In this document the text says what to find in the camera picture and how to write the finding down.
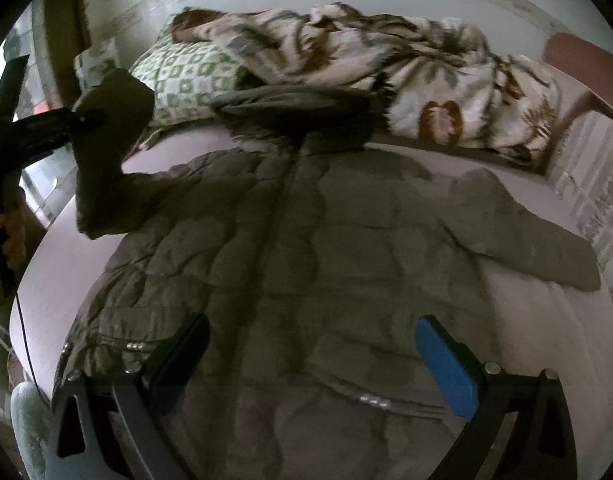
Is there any leaf print fleece blanket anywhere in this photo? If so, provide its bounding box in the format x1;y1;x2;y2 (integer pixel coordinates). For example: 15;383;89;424
171;2;559;170

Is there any olive quilted puffer jacket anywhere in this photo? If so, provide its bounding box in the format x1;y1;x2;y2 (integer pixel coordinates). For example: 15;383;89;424
54;70;601;479

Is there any window with glass panes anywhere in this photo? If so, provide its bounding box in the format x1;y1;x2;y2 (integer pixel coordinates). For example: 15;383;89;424
0;2;75;226

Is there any striped grey white cushion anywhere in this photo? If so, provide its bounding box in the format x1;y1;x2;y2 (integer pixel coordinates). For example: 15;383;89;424
549;113;613;285

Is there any reddish brown headboard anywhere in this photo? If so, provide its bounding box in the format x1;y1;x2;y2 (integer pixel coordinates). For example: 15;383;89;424
542;32;613;133

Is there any green white patterned pillow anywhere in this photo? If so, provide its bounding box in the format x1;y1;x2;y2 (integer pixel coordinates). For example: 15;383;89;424
130;8;246;128

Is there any green printed plastic bag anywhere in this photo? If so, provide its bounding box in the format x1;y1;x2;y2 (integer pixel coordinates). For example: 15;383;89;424
73;37;120;93

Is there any beige striped cloth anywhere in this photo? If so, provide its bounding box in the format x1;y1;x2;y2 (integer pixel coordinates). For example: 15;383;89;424
133;127;172;153

